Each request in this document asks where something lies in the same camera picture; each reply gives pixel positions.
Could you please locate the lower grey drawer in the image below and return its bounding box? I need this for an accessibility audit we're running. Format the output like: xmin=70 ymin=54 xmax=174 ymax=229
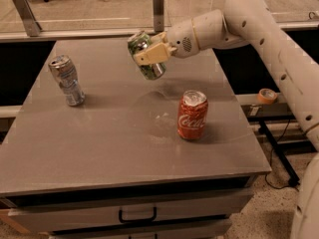
xmin=49 ymin=219 xmax=231 ymax=239

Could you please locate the middle metal railing bracket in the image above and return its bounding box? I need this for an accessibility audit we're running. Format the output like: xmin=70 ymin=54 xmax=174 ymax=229
xmin=153 ymin=0 xmax=164 ymax=32

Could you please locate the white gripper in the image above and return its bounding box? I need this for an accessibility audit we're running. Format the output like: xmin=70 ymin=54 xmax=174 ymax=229
xmin=133 ymin=20 xmax=199 ymax=66

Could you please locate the grey drawer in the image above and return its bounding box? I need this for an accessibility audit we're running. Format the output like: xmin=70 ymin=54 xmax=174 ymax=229
xmin=9 ymin=188 xmax=253 ymax=232
xmin=49 ymin=219 xmax=231 ymax=239

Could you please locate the green soda can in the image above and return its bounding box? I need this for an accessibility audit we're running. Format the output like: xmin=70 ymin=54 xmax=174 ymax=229
xmin=128 ymin=31 xmax=165 ymax=80

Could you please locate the left metal railing bracket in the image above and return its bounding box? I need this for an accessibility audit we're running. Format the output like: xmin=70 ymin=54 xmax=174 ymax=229
xmin=12 ymin=0 xmax=42 ymax=37

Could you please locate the black floor cable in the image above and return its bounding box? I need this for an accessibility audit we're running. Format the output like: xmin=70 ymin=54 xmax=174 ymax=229
xmin=264 ymin=118 xmax=302 ymax=191

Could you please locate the upper grey drawer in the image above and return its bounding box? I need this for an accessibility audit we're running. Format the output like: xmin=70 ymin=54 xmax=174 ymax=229
xmin=9 ymin=188 xmax=253 ymax=232

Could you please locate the silver soda can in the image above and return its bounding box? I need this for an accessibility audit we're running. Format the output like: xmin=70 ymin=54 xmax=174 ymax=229
xmin=48 ymin=55 xmax=85 ymax=107

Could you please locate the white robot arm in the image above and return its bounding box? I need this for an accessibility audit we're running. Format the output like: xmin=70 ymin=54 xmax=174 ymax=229
xmin=133 ymin=0 xmax=319 ymax=239

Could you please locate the orange tape roll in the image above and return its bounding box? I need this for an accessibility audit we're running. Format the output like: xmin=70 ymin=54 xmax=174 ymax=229
xmin=257 ymin=89 xmax=277 ymax=105

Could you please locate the black metal stand leg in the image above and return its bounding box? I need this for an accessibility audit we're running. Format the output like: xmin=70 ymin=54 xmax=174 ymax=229
xmin=259 ymin=120 xmax=299 ymax=188

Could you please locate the metal railing bracket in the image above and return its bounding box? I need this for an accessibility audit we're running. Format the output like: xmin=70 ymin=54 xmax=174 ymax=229
xmin=12 ymin=0 xmax=42 ymax=37
xmin=153 ymin=0 xmax=164 ymax=32

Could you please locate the red Coca-Cola can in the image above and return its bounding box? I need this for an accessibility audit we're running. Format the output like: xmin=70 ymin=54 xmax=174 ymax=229
xmin=177 ymin=90 xmax=208 ymax=140

